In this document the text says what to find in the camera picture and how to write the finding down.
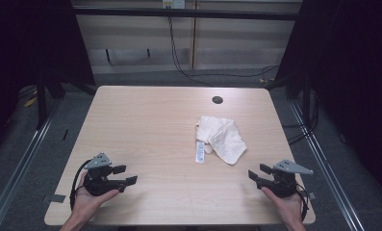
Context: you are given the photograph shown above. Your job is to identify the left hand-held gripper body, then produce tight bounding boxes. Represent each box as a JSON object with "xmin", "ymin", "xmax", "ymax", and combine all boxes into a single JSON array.
[{"xmin": 82, "ymin": 152, "xmax": 129, "ymax": 197}]

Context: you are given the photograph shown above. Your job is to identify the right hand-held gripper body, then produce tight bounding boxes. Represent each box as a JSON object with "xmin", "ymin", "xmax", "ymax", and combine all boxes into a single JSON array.
[{"xmin": 255, "ymin": 159, "xmax": 315, "ymax": 198}]

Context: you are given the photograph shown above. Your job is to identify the white muslin cloth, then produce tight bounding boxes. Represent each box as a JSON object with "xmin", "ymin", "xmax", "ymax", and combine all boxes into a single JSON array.
[{"xmin": 194, "ymin": 115, "xmax": 248, "ymax": 167}]

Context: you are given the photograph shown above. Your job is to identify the person's right hand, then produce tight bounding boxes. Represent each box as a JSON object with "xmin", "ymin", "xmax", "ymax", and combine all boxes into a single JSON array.
[{"xmin": 260, "ymin": 186, "xmax": 305, "ymax": 226}]

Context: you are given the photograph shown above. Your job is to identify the person's left hand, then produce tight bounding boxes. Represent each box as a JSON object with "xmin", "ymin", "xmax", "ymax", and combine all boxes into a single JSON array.
[{"xmin": 69, "ymin": 171, "xmax": 120, "ymax": 222}]

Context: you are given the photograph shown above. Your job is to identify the black metal stand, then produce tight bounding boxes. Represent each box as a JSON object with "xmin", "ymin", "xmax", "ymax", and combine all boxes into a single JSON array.
[
  {"xmin": 265, "ymin": 70, "xmax": 312, "ymax": 123},
  {"xmin": 35, "ymin": 74, "xmax": 66, "ymax": 131}
]

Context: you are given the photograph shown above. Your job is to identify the yellow object on floor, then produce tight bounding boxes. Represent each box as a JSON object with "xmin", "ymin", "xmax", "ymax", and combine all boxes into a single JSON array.
[{"xmin": 23, "ymin": 95, "xmax": 38, "ymax": 108}]

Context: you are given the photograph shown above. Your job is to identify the black curtain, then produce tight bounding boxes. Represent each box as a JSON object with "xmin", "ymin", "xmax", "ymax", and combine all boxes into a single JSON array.
[
  {"xmin": 274, "ymin": 0, "xmax": 382, "ymax": 200},
  {"xmin": 0, "ymin": 0, "xmax": 96, "ymax": 155}
]

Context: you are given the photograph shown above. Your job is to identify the black horizontal metal bar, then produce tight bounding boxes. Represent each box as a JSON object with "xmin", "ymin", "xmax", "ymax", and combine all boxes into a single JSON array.
[{"xmin": 72, "ymin": 7, "xmax": 303, "ymax": 22}]

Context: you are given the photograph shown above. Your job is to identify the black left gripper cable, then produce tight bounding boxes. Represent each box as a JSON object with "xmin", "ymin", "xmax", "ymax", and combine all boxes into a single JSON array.
[{"xmin": 68, "ymin": 158, "xmax": 93, "ymax": 212}]

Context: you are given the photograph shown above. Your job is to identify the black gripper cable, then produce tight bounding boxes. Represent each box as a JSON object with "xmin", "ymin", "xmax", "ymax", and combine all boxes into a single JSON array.
[
  {"xmin": 294, "ymin": 182, "xmax": 311, "ymax": 222},
  {"xmin": 68, "ymin": 158, "xmax": 93, "ymax": 212}
]

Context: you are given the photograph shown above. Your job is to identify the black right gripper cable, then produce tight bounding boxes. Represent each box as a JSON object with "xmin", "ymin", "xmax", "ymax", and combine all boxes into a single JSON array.
[{"xmin": 294, "ymin": 182, "xmax": 311, "ymax": 222}]

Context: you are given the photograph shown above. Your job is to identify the metal floor rail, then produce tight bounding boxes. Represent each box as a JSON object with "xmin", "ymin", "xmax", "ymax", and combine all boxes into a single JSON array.
[
  {"xmin": 0, "ymin": 95, "xmax": 64, "ymax": 231},
  {"xmin": 289, "ymin": 100, "xmax": 367, "ymax": 231}
]

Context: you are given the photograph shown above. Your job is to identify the black floor cables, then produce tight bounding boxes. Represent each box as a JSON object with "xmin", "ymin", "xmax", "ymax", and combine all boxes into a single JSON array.
[{"xmin": 281, "ymin": 92, "xmax": 321, "ymax": 146}]

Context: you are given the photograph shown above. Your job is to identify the black hanging wall cable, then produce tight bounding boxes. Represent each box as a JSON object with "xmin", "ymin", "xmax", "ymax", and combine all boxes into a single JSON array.
[{"xmin": 167, "ymin": 15, "xmax": 280, "ymax": 89}]

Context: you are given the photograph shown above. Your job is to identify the white wall outlet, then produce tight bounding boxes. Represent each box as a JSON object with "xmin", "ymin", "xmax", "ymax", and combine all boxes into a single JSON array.
[{"xmin": 162, "ymin": 0, "xmax": 187, "ymax": 10}]

